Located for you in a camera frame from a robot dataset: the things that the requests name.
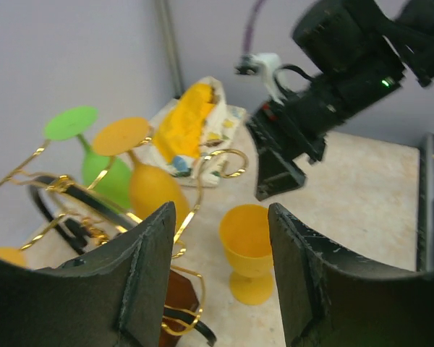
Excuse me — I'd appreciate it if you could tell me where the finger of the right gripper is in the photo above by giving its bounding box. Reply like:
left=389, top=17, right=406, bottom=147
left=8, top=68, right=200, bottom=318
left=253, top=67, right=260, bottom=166
left=255, top=147, right=306, bottom=201

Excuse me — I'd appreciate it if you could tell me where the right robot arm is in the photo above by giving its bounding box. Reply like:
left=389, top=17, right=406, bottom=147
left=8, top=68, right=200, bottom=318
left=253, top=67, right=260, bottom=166
left=235, top=1, right=434, bottom=201

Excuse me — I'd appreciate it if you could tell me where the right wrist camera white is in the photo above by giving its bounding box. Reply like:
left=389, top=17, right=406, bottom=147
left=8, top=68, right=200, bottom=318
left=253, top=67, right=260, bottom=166
left=234, top=53, right=285, bottom=104

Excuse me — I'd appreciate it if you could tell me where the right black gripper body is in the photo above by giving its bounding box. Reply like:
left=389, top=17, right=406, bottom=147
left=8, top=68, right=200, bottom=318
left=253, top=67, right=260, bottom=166
left=246, top=88, right=328, bottom=163

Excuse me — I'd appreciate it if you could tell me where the yellow patterned cloth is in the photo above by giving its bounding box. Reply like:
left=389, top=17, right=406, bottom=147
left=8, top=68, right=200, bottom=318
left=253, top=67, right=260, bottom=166
left=146, top=77, right=247, bottom=187

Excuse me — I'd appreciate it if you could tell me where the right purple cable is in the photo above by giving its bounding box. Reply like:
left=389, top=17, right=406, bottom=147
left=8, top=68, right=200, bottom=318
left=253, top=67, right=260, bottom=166
left=242, top=0, right=267, bottom=57

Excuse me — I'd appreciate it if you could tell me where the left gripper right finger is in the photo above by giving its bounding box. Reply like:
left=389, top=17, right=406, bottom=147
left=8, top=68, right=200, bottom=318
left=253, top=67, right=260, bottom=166
left=268, top=203, right=434, bottom=346

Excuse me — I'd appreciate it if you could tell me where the green wine glass back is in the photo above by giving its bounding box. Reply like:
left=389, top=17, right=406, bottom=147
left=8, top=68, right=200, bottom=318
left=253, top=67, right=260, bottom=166
left=44, top=106, right=132, bottom=210

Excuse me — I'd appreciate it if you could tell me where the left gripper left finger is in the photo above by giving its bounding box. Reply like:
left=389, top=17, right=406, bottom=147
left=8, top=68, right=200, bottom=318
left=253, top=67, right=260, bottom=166
left=0, top=203, right=175, bottom=346

